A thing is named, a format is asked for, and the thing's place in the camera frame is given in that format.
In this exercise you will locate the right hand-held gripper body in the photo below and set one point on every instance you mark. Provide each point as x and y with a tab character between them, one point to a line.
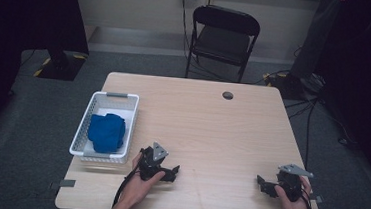
290	186

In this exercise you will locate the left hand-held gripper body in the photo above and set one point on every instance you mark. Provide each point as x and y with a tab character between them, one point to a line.
148	163

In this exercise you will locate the blue t-shirt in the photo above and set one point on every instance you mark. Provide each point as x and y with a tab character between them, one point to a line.
106	133

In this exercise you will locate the white plastic basket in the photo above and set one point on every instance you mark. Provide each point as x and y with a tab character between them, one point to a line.
84	133

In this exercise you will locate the person's left hand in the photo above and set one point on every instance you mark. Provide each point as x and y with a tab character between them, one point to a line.
138	189

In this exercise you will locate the grey tape strip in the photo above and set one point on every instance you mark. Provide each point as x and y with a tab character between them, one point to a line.
317	197
65	183

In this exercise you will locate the grey table grommet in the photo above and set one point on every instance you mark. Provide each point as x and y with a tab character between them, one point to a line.
227	95

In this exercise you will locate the black floor stand base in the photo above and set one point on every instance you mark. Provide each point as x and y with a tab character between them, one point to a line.
292	86

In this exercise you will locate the black yellow-striped stand base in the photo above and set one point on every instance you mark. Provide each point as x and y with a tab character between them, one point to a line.
61	68

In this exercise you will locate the black folding chair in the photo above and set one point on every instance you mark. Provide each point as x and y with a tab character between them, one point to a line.
223	42

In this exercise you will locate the dark curtain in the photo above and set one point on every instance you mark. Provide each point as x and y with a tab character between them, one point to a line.
367	65

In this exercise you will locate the grey stand cover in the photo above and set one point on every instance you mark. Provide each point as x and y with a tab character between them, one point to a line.
315	41

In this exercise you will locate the black curtain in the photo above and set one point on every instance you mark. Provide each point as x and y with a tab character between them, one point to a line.
18	31

